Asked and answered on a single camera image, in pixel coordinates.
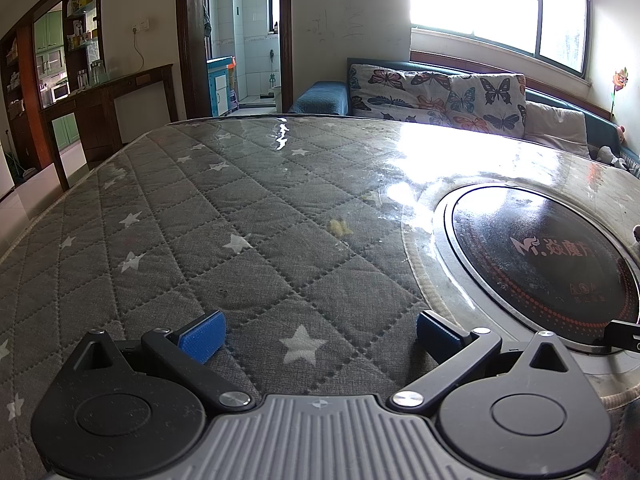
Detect artificial flower decoration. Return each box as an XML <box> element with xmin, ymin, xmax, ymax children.
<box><xmin>610</xmin><ymin>67</ymin><xmax>630</xmax><ymax>124</ymax></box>

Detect grey star quilted table cover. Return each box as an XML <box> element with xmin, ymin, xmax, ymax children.
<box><xmin>0</xmin><ymin>112</ymin><xmax>640</xmax><ymax>480</ymax></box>

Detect white pillow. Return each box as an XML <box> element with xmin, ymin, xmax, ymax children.
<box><xmin>522</xmin><ymin>101</ymin><xmax>591</xmax><ymax>159</ymax></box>

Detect butterfly print cushion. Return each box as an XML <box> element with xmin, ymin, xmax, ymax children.
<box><xmin>348</xmin><ymin>63</ymin><xmax>527</xmax><ymax>139</ymax></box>

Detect blue bathroom cabinet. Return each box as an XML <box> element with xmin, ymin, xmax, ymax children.
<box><xmin>207</xmin><ymin>55</ymin><xmax>237</xmax><ymax>117</ymax></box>

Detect grey stuffed toy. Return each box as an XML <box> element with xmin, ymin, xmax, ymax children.
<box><xmin>597</xmin><ymin>145</ymin><xmax>632</xmax><ymax>169</ymax></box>

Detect mop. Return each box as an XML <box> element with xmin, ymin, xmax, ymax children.
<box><xmin>3</xmin><ymin>127</ymin><xmax>37</xmax><ymax>179</ymax></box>

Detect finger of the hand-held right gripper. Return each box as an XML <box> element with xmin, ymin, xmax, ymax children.
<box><xmin>604</xmin><ymin>319</ymin><xmax>640</xmax><ymax>354</ymax></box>

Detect dark wooden shelf unit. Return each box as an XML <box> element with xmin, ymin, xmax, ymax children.
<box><xmin>0</xmin><ymin>0</ymin><xmax>104</xmax><ymax>173</ymax></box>

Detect black round induction cooktop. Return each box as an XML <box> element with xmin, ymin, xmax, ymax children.
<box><xmin>431</xmin><ymin>184</ymin><xmax>640</xmax><ymax>357</ymax></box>

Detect large window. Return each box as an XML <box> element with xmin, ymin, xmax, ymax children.
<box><xmin>407</xmin><ymin>0</ymin><xmax>594</xmax><ymax>81</ymax></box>

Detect teal sofa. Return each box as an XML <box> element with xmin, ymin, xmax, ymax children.
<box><xmin>346</xmin><ymin>57</ymin><xmax>640</xmax><ymax>173</ymax></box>

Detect white power cable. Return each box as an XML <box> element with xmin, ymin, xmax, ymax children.
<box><xmin>132</xmin><ymin>30</ymin><xmax>146</xmax><ymax>74</ymax></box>

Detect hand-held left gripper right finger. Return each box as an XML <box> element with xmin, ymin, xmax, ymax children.
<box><xmin>390</xmin><ymin>310</ymin><xmax>572</xmax><ymax>409</ymax></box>

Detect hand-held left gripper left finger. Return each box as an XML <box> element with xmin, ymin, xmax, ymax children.
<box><xmin>74</xmin><ymin>310</ymin><xmax>253</xmax><ymax>412</ymax></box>

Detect dark wooden console table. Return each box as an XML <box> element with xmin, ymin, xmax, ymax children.
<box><xmin>40</xmin><ymin>63</ymin><xmax>181</xmax><ymax>192</ymax></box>

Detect dark wooden door frame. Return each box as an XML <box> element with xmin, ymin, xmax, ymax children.
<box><xmin>174</xmin><ymin>0</ymin><xmax>294</xmax><ymax>122</ymax></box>

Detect blue padded stool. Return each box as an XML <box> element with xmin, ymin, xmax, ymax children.
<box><xmin>287</xmin><ymin>80</ymin><xmax>350</xmax><ymax>116</ymax></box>

